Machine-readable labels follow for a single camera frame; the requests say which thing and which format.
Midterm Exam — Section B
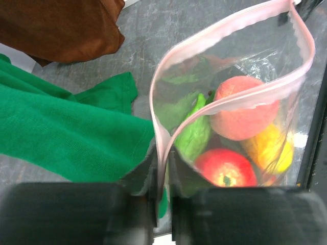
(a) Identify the brown towel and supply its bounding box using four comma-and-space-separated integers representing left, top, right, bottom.
1, 1, 125, 66

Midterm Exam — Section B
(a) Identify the yellow toy corn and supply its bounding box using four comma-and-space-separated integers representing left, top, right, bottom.
241, 124, 294, 175

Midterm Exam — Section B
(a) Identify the pink toy peach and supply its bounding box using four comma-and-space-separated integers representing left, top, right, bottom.
211, 76, 280, 141

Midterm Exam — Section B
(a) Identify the clear pink-dotted zip bag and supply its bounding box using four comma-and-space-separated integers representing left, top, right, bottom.
149, 0, 316, 189

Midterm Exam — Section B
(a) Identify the green toy cucumber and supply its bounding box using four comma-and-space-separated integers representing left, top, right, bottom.
175, 93, 212, 160

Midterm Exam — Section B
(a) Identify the green shirt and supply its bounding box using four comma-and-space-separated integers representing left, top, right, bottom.
0, 53, 169, 220

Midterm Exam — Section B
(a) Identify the red toy apple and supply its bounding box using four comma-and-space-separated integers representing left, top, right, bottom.
194, 149, 258, 187

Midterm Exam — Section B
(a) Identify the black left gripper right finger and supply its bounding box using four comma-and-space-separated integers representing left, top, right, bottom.
168, 150, 326, 245

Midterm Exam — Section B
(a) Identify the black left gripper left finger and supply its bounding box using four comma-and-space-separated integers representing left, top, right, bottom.
1, 142, 158, 244

